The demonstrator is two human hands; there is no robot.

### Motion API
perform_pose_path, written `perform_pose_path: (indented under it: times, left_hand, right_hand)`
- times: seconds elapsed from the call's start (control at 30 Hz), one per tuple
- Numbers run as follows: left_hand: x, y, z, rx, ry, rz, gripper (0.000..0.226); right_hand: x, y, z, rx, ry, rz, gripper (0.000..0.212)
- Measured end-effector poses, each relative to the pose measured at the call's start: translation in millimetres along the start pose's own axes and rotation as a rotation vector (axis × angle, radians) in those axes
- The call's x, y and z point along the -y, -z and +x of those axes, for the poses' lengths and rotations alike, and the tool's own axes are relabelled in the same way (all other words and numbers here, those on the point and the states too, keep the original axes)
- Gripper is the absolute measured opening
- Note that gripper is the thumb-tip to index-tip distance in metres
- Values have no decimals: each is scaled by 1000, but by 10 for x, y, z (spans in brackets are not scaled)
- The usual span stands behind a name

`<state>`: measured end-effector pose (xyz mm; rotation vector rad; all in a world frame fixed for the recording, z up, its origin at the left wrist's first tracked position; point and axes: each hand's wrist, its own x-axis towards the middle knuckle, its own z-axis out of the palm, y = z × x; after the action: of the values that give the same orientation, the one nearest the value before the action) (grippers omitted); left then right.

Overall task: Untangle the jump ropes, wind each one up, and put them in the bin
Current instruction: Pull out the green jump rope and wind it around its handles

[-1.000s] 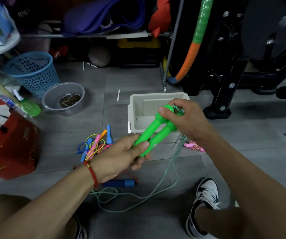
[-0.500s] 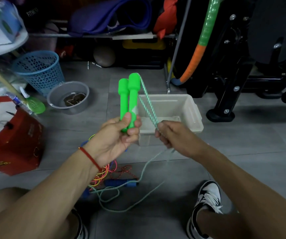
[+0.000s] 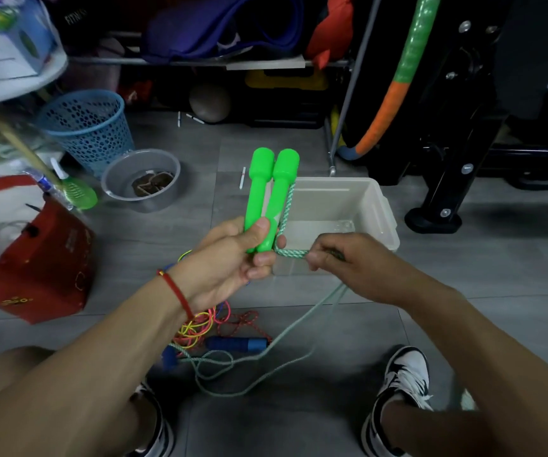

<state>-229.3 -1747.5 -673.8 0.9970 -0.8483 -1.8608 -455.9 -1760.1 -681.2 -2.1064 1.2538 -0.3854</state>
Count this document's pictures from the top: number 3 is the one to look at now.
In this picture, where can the small clear water bottle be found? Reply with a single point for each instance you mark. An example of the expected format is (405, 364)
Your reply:
(48, 187)

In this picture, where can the green spray bottle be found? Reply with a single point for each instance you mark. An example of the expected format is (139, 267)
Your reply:
(81, 195)

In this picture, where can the person's left hand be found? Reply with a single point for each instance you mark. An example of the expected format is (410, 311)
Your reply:
(217, 266)

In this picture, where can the person's left forearm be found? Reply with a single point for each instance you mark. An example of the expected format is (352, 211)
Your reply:
(88, 376)

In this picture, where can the red paper bag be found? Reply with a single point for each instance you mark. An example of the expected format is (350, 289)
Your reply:
(50, 261)

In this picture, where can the clear bin lid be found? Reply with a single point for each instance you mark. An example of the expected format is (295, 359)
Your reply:
(468, 400)

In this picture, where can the person's right shoe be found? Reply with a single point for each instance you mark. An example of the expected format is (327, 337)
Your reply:
(409, 371)

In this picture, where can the blue mesh wastebasket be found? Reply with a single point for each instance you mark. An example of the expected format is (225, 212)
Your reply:
(88, 133)

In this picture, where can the white oval side table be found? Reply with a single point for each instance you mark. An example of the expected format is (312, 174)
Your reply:
(17, 87)

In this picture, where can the black weight machine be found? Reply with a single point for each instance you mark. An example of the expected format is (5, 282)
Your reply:
(469, 137)

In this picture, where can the person's left shoe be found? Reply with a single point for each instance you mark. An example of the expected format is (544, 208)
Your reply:
(162, 433)

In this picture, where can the grey plastic basin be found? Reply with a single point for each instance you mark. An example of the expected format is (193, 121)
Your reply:
(117, 176)

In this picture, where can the person's right leg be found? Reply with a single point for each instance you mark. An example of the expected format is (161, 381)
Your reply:
(436, 433)

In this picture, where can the multicoloured hula hoop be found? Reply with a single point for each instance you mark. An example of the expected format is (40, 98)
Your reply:
(414, 38)

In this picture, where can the grey plastic storage bin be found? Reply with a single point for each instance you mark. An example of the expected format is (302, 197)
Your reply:
(331, 204)

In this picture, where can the person's leg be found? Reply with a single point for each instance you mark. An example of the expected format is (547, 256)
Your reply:
(436, 433)
(17, 376)

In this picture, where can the person's right hand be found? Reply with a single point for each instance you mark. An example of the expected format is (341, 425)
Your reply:
(374, 271)

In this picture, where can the brown ball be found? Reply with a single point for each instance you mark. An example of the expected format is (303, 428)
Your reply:
(209, 103)

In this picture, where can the person's left leg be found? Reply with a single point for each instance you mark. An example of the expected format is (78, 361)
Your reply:
(17, 376)

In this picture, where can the orange red fabric bag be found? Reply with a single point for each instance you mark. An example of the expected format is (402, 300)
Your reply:
(333, 33)

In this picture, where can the yellow flat board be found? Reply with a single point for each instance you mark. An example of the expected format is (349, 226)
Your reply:
(264, 80)

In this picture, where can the person's shoe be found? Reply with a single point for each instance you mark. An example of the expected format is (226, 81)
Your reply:
(162, 433)
(409, 371)

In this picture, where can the blue folded mat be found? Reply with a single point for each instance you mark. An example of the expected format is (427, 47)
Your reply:
(207, 28)

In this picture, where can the person's right forearm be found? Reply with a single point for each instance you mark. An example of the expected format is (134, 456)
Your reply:
(502, 376)

